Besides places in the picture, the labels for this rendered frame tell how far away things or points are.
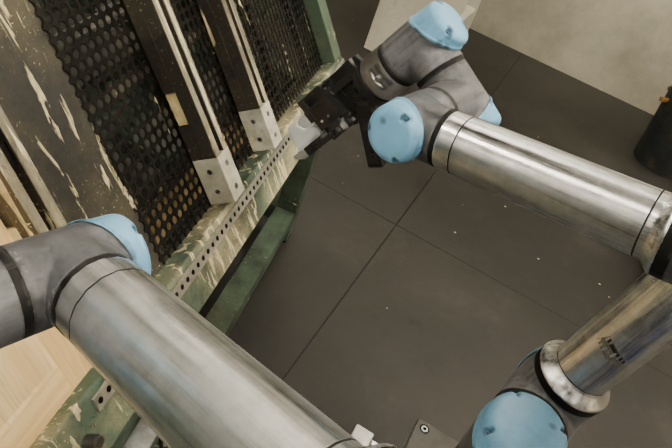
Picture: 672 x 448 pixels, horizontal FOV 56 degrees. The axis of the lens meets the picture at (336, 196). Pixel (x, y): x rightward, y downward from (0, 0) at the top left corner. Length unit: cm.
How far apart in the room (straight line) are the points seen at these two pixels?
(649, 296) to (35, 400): 92
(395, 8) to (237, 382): 443
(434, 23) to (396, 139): 19
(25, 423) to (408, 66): 81
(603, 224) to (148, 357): 47
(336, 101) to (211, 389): 66
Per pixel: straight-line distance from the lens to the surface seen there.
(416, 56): 90
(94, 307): 48
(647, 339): 91
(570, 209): 72
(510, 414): 93
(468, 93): 88
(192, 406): 40
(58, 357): 121
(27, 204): 109
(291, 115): 201
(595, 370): 96
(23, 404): 117
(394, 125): 76
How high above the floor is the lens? 192
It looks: 36 degrees down
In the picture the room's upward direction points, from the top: 21 degrees clockwise
